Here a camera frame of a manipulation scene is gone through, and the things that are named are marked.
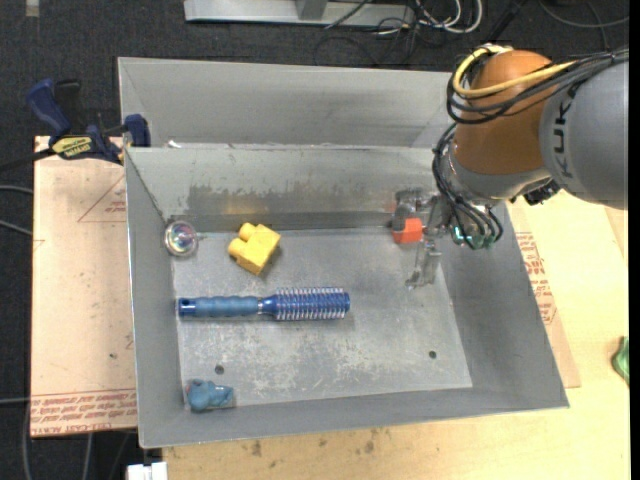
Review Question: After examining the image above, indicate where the yellow toy building block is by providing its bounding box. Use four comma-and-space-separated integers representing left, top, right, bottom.
227, 221, 283, 277

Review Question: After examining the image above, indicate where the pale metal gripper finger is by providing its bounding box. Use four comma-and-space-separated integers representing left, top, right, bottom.
422, 241, 443, 286
403, 248, 426, 291

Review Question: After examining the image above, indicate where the blue round hairbrush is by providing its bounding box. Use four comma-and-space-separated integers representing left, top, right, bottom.
176, 286, 352, 323

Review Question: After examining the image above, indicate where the clear iridescent round glass thing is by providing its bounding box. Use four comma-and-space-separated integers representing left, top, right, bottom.
164, 219, 207, 258

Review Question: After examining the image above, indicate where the grey metal bin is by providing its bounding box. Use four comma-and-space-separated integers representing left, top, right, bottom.
117, 56, 571, 450

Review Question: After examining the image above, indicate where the black cylinder on white bracket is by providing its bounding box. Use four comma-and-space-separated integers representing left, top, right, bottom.
521, 179, 560, 207

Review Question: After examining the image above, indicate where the brown cardboard board, red print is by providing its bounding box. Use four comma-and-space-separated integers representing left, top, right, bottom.
29, 135, 582, 439

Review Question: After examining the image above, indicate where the blue toy animal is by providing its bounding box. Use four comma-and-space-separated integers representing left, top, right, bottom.
185, 378, 236, 414

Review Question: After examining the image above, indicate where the orange block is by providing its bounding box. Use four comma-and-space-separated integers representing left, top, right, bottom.
391, 216, 425, 246

